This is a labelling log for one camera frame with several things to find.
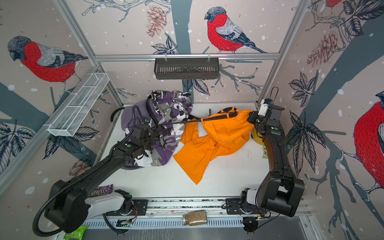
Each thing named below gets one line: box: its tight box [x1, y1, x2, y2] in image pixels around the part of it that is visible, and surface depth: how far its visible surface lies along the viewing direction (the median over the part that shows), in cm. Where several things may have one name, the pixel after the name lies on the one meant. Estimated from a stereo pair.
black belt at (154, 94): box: [150, 90, 163, 115], surface depth 109 cm
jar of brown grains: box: [182, 210, 208, 226], surface depth 68 cm
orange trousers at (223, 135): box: [173, 108, 255, 185], surface depth 89 cm
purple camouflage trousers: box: [134, 90, 193, 167], surface depth 102 cm
